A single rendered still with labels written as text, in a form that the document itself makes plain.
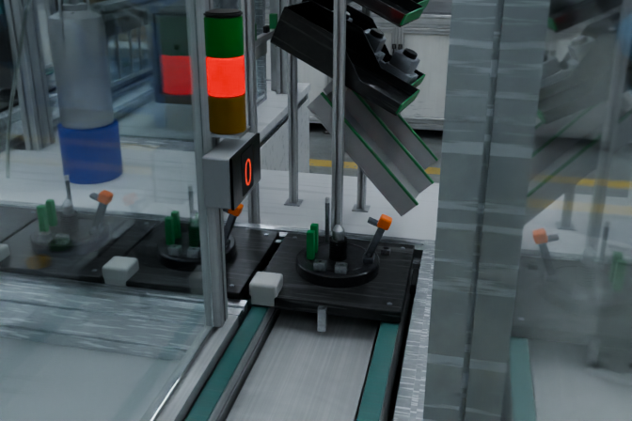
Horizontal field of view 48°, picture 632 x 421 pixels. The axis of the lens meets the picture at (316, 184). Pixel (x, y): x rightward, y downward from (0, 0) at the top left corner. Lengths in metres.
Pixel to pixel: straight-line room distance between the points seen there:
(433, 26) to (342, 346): 4.12
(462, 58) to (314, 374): 0.86
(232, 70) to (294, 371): 0.44
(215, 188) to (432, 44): 4.27
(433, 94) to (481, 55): 4.97
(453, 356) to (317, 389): 0.77
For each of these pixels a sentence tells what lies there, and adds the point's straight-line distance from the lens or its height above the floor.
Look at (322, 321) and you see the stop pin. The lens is 1.10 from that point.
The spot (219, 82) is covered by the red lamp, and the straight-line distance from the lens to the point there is 0.91.
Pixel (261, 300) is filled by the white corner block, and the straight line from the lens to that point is 1.12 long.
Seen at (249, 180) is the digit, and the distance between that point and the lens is 0.97.
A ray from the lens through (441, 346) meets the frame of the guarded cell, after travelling 0.24.
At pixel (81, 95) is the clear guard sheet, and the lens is 0.67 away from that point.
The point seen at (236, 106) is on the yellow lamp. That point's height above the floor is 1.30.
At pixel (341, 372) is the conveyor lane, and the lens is 1.04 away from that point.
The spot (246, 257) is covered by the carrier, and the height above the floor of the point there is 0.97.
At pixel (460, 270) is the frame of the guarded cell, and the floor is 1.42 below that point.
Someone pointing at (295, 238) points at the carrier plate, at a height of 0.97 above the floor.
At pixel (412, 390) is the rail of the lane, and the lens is 0.95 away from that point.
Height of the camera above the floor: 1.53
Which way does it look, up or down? 21 degrees down
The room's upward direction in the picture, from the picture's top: straight up
